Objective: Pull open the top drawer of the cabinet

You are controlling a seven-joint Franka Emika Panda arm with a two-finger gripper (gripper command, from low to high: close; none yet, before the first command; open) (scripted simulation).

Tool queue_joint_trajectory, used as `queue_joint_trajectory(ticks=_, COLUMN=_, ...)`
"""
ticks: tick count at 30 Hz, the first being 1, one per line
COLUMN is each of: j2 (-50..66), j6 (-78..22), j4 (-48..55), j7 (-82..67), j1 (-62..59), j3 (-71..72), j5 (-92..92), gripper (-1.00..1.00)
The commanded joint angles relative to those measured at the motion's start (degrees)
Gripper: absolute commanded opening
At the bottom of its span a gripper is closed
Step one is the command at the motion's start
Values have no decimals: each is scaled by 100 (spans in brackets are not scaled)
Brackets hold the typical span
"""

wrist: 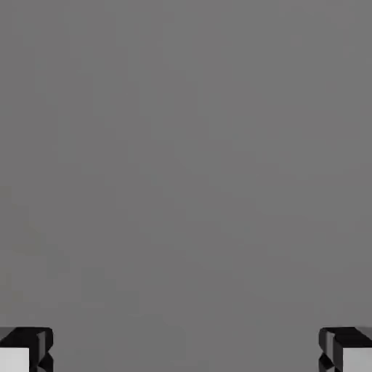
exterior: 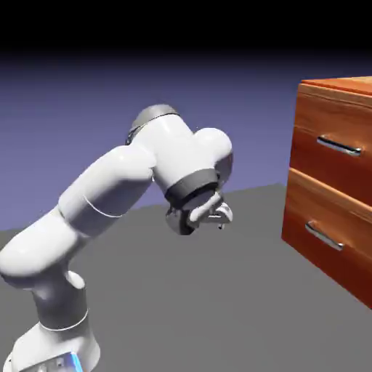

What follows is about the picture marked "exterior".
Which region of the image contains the silver metal drawer handle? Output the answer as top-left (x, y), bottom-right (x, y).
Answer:
top-left (315, 135), bottom-right (363, 158)
top-left (304, 219), bottom-right (344, 252)

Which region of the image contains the wooden drawer front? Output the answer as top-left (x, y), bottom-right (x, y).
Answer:
top-left (280, 168), bottom-right (372, 309)
top-left (289, 84), bottom-right (372, 208)

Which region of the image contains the brown wooden cabinet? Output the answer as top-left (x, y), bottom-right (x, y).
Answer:
top-left (280, 76), bottom-right (372, 310)

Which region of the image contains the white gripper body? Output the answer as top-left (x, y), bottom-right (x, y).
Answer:
top-left (187, 193), bottom-right (234, 230)

